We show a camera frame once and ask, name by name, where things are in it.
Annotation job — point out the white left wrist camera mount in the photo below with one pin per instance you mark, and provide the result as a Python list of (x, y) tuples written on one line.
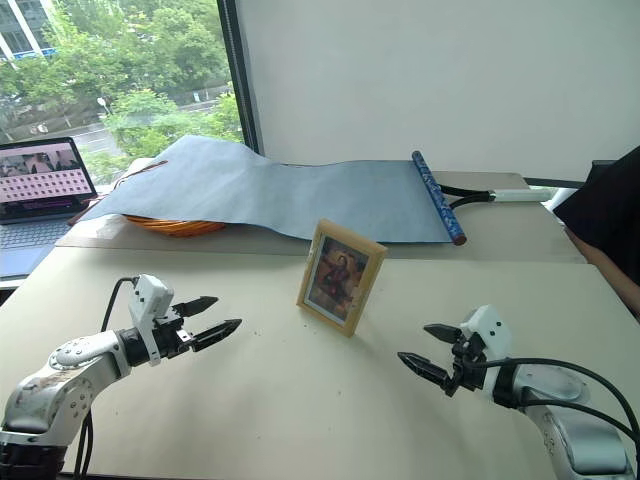
[(148, 299)]

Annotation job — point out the open laptop computer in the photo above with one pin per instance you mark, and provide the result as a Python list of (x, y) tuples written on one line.
[(35, 200)]

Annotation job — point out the orange woven basket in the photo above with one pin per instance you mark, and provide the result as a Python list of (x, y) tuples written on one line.
[(172, 226)]

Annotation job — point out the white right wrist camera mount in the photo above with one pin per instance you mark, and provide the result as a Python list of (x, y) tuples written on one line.
[(487, 327)]

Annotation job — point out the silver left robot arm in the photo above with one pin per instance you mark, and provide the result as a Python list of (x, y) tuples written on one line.
[(60, 372)]

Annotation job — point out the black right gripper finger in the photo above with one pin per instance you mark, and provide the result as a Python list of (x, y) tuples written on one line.
[(442, 332), (425, 369)]

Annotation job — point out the wooden picture frame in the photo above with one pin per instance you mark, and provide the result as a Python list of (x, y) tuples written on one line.
[(340, 278)]

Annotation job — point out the person in black shirt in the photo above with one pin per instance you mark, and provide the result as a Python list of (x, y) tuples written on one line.
[(607, 220)]

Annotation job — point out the blue patterned scroll roller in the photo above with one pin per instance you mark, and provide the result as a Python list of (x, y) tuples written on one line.
[(439, 197)]

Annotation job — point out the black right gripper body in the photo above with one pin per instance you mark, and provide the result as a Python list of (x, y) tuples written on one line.
[(469, 367)]

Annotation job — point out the blue paper scroll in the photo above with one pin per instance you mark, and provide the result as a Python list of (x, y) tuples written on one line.
[(280, 195)]

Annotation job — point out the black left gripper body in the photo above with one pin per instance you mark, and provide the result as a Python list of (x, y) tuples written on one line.
[(172, 334)]

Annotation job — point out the black window frame post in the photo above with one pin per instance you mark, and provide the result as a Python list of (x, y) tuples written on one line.
[(239, 75)]

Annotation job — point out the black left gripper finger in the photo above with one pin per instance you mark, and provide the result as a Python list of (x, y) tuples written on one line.
[(216, 334), (197, 304)]

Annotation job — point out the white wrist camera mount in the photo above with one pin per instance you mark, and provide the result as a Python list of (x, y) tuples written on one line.
[(148, 299), (487, 327)]

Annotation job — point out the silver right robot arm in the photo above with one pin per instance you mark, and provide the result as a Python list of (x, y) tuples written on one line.
[(565, 415)]

